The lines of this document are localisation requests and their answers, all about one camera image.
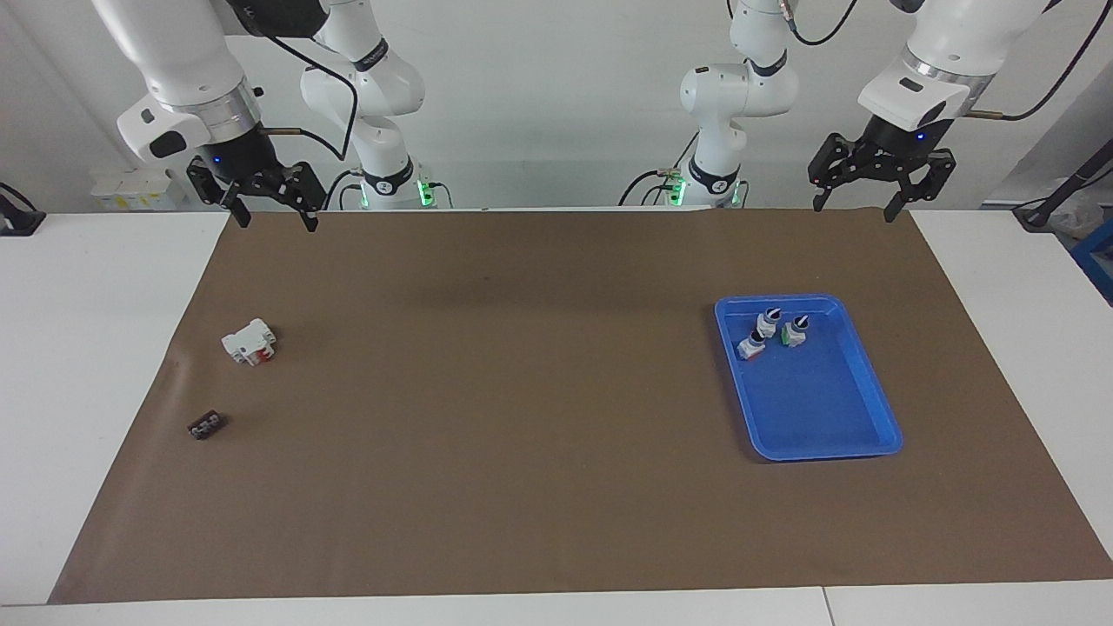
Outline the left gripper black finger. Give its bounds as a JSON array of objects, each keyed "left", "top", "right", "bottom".
[
  {"left": 806, "top": 132, "right": 863, "bottom": 213},
  {"left": 882, "top": 149, "right": 958, "bottom": 223}
]

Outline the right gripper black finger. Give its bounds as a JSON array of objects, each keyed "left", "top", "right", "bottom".
[
  {"left": 186, "top": 160, "right": 254, "bottom": 230},
  {"left": 276, "top": 161, "right": 328, "bottom": 233}
]

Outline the black stand pole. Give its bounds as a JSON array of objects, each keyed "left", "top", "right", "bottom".
[{"left": 1016, "top": 137, "right": 1113, "bottom": 230}]

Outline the white cardboard box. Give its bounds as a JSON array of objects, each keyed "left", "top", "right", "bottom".
[{"left": 90, "top": 168, "right": 192, "bottom": 211}]

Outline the white circuit breaker red lever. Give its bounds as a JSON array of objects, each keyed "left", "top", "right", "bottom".
[{"left": 221, "top": 318, "right": 278, "bottom": 367}]

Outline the clear plastic bag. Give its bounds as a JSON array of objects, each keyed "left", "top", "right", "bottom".
[{"left": 1048, "top": 187, "right": 1113, "bottom": 243}]

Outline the blue crate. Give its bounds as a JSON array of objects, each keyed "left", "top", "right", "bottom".
[{"left": 1071, "top": 219, "right": 1113, "bottom": 307}]

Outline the blue plastic tray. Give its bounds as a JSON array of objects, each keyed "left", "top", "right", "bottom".
[{"left": 714, "top": 294, "right": 904, "bottom": 462}]

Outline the brown paper table mat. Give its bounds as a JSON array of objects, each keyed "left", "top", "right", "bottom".
[{"left": 48, "top": 207, "right": 1113, "bottom": 605}]

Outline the black right arm base cable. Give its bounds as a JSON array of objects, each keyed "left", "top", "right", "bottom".
[{"left": 323, "top": 168, "right": 362, "bottom": 211}]

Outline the black arm base cable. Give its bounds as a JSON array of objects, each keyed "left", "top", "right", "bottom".
[
  {"left": 618, "top": 169, "right": 677, "bottom": 208},
  {"left": 323, "top": 168, "right": 362, "bottom": 211}
]

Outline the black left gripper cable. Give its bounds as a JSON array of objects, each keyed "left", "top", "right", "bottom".
[{"left": 967, "top": 0, "right": 1105, "bottom": 121}]

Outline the black cable loop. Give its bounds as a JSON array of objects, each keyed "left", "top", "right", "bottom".
[{"left": 785, "top": 0, "right": 860, "bottom": 48}]

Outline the black left arm base cable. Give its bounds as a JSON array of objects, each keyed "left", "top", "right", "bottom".
[{"left": 618, "top": 169, "right": 677, "bottom": 208}]

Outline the black clamp mount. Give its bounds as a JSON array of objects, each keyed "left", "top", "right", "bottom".
[{"left": 0, "top": 181, "right": 46, "bottom": 237}]

